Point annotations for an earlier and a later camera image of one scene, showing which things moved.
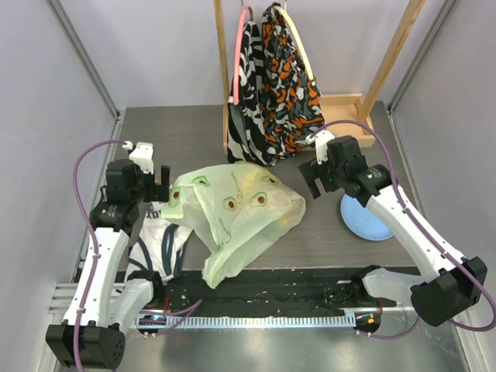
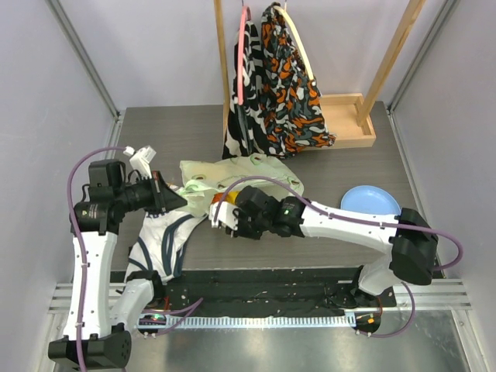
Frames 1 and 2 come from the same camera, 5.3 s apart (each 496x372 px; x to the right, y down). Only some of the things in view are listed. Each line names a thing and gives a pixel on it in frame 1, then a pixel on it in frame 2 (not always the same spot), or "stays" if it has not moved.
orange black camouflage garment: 291,113 stays
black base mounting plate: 268,294 stays
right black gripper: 318,173 → 243,223
